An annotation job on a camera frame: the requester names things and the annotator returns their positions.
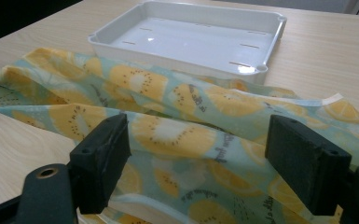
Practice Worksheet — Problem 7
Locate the white plastic tray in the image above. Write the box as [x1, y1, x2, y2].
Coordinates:
[87, 0, 288, 86]

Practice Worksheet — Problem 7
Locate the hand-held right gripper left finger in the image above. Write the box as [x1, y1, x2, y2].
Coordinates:
[69, 112, 131, 216]

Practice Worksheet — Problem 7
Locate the fruit print fabric bag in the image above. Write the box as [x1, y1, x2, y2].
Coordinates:
[0, 47, 359, 224]

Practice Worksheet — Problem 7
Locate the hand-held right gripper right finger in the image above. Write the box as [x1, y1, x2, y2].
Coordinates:
[264, 114, 352, 217]

